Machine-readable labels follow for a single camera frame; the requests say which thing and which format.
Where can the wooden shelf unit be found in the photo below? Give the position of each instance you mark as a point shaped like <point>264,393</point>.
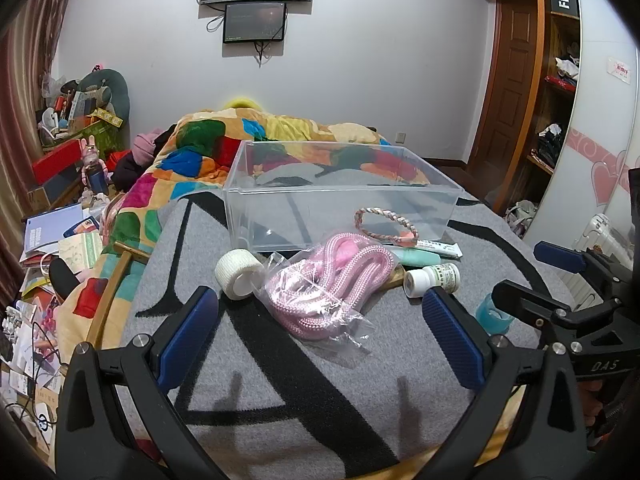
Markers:
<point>552,110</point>

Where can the colourful patchwork blanket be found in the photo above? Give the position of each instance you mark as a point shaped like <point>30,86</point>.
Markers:
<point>200,160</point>

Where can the white wardrobe with pink hearts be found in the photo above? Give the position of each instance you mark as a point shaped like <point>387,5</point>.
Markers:
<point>600,125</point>

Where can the yellow pillow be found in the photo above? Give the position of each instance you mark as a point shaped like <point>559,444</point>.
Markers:
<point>242,102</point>

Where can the grey-green neck pillow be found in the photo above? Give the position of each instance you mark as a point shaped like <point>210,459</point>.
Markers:
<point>117,92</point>

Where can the small black wall monitor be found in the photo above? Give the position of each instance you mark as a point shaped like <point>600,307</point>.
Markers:
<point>255,22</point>

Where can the blue notebook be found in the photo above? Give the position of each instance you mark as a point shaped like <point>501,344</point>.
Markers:
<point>50,225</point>

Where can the person's right hand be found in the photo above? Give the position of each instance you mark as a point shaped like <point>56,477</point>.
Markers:
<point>592,410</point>

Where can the grey blanket with black pattern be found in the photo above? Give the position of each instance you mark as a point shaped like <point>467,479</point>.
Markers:
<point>280,370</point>

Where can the white handbag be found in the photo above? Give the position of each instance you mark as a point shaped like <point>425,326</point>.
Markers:
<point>520,217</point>

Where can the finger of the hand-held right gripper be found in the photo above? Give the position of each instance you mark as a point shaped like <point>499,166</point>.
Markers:
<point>530,305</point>
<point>557,256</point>

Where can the pink bunny bottle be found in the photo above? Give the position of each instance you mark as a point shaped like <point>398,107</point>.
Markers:
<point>95,170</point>

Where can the wooden stick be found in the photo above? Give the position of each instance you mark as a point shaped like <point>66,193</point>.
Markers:
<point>112,290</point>

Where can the brown striped curtain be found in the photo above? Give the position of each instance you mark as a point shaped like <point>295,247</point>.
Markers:
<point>25,110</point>

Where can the dark folded clothes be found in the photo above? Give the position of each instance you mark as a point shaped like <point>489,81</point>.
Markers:
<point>550,142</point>

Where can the red box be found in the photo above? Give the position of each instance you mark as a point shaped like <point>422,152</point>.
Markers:
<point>52,162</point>

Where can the clear plastic storage box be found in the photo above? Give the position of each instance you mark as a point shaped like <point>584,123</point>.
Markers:
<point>300,210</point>

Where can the brown wooden piece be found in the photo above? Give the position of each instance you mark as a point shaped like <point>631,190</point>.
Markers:
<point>397,280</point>

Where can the red and white sticker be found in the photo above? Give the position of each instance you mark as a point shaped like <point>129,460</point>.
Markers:
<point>621,71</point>

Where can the green and white card box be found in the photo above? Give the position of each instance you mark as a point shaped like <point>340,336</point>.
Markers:
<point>80,250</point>

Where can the pile of papers and boxes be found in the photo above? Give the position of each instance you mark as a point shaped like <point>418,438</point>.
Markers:
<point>30,350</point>

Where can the white pill bottle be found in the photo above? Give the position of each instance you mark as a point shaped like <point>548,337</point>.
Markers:
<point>440,276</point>

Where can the green patterned box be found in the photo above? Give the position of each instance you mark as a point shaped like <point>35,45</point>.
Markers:
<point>97,135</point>

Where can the mint green tube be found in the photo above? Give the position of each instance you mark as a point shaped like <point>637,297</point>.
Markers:
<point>420,258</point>

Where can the white ointment tube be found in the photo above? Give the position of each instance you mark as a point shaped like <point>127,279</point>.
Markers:
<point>440,247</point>

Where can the pink knitted hat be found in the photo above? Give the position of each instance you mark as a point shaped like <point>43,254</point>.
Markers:
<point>145,147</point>

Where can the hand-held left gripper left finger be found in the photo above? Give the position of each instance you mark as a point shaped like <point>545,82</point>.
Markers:
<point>187,330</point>

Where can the white bandage roll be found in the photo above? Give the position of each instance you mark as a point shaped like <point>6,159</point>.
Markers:
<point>235,267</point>

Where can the brown wooden door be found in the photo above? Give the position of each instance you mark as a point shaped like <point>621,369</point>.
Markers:
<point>505,100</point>

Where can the small teal cup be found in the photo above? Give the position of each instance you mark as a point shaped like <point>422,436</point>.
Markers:
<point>487,317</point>

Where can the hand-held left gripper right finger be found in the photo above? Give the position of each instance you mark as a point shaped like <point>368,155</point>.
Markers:
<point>452,335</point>

